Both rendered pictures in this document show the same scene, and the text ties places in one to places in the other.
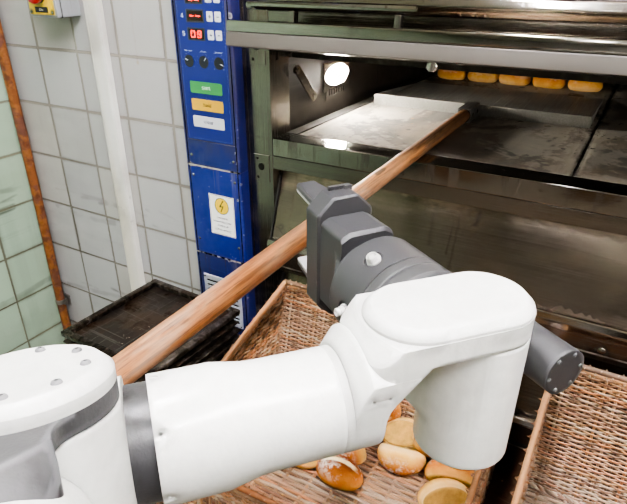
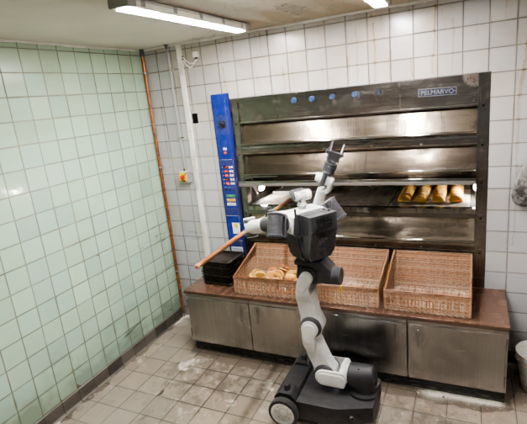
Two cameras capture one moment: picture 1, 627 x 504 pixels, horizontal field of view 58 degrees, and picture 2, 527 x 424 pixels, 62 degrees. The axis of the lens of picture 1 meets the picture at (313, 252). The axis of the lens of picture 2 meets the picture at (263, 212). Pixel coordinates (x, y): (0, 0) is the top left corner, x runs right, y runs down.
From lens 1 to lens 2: 2.58 m
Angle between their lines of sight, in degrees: 13
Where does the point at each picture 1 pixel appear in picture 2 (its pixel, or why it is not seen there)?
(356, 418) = not seen: hidden behind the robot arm
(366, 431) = not seen: hidden behind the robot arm
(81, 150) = (189, 217)
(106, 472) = not seen: hidden behind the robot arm
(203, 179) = (230, 219)
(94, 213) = (192, 236)
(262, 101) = (245, 197)
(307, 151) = (257, 207)
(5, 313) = (163, 273)
